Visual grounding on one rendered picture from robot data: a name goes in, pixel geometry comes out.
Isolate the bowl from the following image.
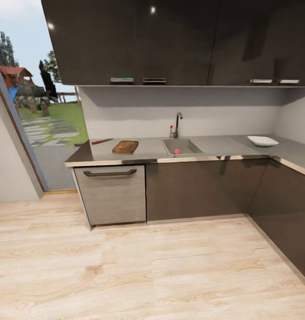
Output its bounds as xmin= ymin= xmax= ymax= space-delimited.
xmin=247 ymin=135 xmax=278 ymax=148

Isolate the cutting board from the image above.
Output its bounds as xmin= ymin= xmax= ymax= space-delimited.
xmin=112 ymin=140 xmax=139 ymax=153

